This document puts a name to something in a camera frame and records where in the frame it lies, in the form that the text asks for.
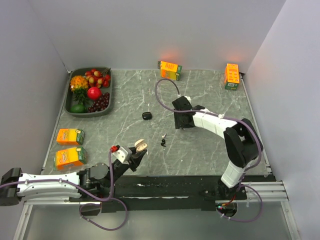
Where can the black earbud charging case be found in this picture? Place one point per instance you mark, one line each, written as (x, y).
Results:
(147, 115)

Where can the orange juice box left lower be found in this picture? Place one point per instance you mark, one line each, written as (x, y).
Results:
(70, 157)

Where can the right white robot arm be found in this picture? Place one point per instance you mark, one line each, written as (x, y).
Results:
(243, 146)

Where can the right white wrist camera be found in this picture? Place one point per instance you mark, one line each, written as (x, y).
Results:
(185, 96)

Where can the orange juice box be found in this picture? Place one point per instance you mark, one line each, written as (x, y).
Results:
(70, 157)
(231, 77)
(70, 136)
(169, 70)

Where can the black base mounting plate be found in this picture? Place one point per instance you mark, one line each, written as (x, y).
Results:
(175, 192)

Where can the dark purple grape bunch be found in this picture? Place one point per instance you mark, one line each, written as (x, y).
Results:
(101, 104)

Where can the beige earbud charging case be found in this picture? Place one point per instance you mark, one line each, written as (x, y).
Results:
(140, 145)

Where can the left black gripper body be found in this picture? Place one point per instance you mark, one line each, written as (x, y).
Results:
(118, 171)

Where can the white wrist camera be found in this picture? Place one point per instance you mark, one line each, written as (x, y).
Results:
(185, 96)
(121, 153)

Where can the red cherry bunch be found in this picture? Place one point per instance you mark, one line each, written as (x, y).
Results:
(98, 78)

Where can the dark grey fruit tray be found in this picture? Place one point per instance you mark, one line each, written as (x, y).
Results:
(69, 99)

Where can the black earbuds pair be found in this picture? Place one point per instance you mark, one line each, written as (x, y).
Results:
(163, 143)

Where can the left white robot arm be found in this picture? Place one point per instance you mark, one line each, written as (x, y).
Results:
(96, 182)

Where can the orange juice box back right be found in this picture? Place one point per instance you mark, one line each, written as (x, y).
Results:
(231, 77)

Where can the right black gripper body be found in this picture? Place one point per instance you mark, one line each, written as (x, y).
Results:
(179, 122)

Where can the green avocado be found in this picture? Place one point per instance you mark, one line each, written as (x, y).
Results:
(78, 109)

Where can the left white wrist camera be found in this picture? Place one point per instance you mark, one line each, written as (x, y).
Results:
(121, 153)

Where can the red apple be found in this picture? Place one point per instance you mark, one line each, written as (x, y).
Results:
(94, 93)

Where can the orange yellow flower pineapple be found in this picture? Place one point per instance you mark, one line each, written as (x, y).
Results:
(79, 87)

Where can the orange juice box left upper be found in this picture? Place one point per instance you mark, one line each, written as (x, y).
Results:
(70, 136)

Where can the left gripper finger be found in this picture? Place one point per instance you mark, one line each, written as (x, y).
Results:
(138, 156)
(133, 151)

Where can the orange juice box back centre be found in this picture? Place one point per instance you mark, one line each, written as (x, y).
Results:
(169, 70)

